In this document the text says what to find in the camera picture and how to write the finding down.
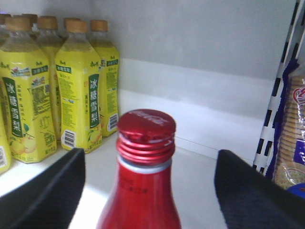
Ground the white store shelving unit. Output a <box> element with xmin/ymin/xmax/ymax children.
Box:
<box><xmin>0</xmin><ymin>0</ymin><xmax>305</xmax><ymax>229</ymax></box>

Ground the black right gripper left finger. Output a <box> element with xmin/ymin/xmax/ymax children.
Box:
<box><xmin>0</xmin><ymin>148</ymin><xmax>85</xmax><ymax>229</ymax></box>

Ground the blue cracker package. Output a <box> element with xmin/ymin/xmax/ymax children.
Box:
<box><xmin>266</xmin><ymin>59</ymin><xmax>305</xmax><ymax>198</ymax></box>

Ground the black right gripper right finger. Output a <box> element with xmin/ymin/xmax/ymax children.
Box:
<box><xmin>214</xmin><ymin>149</ymin><xmax>305</xmax><ymax>229</ymax></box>

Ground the yellow pear drink bottle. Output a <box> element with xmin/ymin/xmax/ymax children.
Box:
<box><xmin>0</xmin><ymin>17</ymin><xmax>57</xmax><ymax>164</ymax></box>
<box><xmin>89</xmin><ymin>20</ymin><xmax>120</xmax><ymax>137</ymax></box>
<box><xmin>55</xmin><ymin>20</ymin><xmax>102</xmax><ymax>153</ymax></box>

